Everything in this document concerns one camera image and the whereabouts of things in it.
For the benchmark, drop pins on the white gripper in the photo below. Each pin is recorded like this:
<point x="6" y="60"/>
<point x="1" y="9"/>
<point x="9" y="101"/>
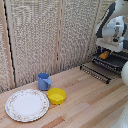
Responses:
<point x="110" y="45"/>

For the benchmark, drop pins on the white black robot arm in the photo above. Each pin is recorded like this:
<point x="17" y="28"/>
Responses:
<point x="113" y="20"/>

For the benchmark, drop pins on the white floral rimmed plate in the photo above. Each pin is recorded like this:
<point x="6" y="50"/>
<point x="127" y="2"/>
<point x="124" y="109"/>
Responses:
<point x="26" y="105"/>

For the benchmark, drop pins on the grey white blurred object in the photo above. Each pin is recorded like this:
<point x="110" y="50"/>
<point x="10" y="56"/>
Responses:
<point x="121" y="116"/>

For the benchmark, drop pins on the blue plastic cup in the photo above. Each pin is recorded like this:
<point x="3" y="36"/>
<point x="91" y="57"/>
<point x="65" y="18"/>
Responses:
<point x="43" y="82"/>

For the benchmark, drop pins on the yellow plastic bowl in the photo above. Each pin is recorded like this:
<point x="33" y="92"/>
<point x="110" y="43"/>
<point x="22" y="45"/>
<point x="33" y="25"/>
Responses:
<point x="57" y="96"/>

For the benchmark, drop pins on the orange bread piece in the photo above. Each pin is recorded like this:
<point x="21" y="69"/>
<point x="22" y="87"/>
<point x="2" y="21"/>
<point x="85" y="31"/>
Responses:
<point x="104" y="55"/>

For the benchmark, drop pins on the woven folding screen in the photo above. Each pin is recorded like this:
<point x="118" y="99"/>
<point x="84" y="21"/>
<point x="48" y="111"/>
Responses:
<point x="33" y="40"/>

